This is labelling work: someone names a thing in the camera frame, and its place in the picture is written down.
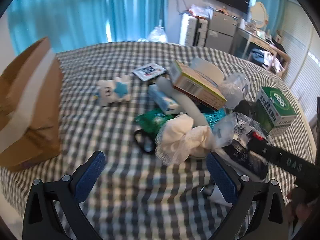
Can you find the white crumpled cloth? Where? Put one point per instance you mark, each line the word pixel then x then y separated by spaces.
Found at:
pixel 180 137

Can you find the yellow cardboard carton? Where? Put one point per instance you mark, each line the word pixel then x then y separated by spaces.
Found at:
pixel 195 85

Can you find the teal shiny packet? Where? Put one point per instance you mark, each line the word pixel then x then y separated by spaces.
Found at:
pixel 215 118

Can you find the blue curtain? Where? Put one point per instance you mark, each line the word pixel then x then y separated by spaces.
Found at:
pixel 75 12
pixel 272 7

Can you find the brown cardboard box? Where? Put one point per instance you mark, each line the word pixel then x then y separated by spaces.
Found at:
pixel 42 110

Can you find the clear plastic bag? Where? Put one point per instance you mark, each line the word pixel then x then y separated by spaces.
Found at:
pixel 235 90

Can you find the black packet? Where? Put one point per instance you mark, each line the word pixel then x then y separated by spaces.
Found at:
pixel 246 158

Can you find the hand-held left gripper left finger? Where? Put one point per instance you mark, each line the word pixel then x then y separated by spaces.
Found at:
pixel 90 177

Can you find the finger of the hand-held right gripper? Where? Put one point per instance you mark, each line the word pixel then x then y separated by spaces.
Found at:
pixel 245 108

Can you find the white wardrobe doors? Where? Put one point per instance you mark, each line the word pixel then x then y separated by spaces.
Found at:
pixel 300 55

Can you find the silver snack packet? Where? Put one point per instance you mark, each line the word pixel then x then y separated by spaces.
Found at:
pixel 148 70

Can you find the white suitcase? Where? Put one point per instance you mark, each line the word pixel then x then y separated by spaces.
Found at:
pixel 187 30

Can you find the green white medicine box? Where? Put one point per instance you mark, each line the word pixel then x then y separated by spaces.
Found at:
pixel 277 105

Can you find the wooden chair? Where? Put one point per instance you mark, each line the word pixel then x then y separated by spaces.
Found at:
pixel 283 55

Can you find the person's right hand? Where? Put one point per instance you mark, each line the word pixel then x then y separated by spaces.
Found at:
pixel 302 212

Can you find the oval mirror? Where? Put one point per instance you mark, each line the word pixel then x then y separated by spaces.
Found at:
pixel 258 13

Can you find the clear plastic packet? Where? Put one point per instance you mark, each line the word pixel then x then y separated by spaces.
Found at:
pixel 230 130

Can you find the red white plastic bags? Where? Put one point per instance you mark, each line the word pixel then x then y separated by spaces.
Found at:
pixel 200 11

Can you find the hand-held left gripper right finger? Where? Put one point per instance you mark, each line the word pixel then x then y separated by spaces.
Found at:
pixel 222 180

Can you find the green foil packet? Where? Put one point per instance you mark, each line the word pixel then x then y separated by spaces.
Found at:
pixel 152 121

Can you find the white tube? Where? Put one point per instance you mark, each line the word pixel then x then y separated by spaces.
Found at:
pixel 190 105

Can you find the white blue star plush toy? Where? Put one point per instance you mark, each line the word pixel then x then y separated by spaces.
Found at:
pixel 117 90

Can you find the blue tissue pack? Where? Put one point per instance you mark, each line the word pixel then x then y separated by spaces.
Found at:
pixel 165 101

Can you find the grey white checked bed cover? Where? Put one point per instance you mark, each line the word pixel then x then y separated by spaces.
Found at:
pixel 100 120

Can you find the wooden desk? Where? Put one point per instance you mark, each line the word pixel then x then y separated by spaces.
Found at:
pixel 250 33

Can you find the clothes on chair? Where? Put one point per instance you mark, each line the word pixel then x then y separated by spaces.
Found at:
pixel 270 60

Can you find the large water jug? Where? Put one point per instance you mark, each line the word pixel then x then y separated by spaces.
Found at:
pixel 157 35

